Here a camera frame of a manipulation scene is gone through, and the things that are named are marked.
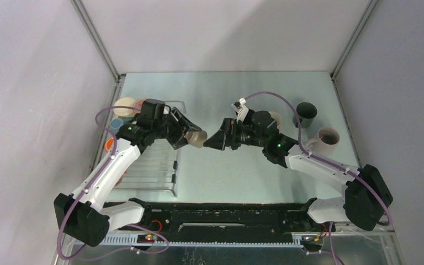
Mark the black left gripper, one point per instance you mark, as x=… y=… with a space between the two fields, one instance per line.
x=181 y=127

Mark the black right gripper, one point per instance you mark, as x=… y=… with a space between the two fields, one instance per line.
x=226 y=136

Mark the small beige cup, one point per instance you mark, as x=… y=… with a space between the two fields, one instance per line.
x=196 y=138

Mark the pink mug white inside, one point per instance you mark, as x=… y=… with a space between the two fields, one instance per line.
x=277 y=117

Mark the dark grey mug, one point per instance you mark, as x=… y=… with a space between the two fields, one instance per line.
x=307 y=113

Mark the lilac mug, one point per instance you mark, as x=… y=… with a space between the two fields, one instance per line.
x=324 y=142

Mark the pink patterned mug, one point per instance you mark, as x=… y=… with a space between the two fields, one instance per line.
x=138 y=104

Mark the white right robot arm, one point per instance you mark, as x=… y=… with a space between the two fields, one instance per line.
x=364 y=196

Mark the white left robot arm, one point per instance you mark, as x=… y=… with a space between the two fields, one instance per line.
x=82 y=214

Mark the cream mug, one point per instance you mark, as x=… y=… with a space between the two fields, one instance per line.
x=123 y=107

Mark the light blue mug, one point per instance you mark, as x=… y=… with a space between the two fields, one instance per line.
x=117 y=123

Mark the orange mug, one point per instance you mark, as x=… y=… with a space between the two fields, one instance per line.
x=108 y=145

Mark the salmon pink pitcher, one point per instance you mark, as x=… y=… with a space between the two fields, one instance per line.
x=121 y=178

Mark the metal wire dish rack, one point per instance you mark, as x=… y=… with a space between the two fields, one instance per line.
x=153 y=170

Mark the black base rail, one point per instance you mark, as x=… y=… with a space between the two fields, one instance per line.
x=230 y=221

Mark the grey cable tray strip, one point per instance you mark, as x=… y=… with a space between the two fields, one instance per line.
x=133 y=240

